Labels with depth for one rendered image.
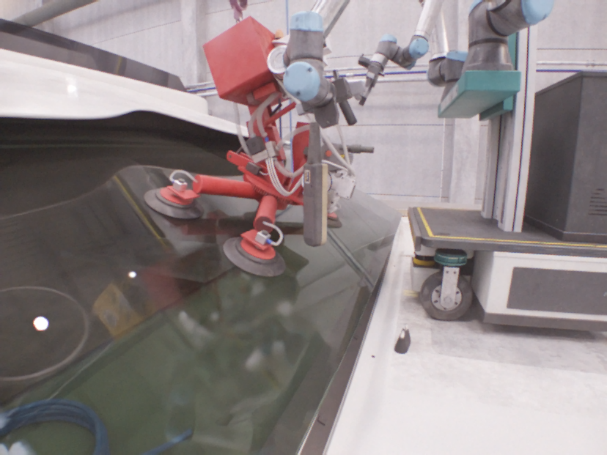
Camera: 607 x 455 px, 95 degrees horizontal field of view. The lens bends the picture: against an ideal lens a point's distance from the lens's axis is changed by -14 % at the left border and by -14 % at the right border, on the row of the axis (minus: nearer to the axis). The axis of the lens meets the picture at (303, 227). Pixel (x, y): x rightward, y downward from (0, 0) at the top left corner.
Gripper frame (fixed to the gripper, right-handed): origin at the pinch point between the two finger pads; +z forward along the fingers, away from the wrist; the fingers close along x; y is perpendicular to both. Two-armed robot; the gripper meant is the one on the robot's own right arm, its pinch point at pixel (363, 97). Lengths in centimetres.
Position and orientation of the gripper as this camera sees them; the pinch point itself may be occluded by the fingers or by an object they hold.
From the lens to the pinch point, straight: 159.9
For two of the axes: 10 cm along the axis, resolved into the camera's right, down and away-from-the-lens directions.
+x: 1.4, -0.8, 9.9
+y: 9.0, 4.3, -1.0
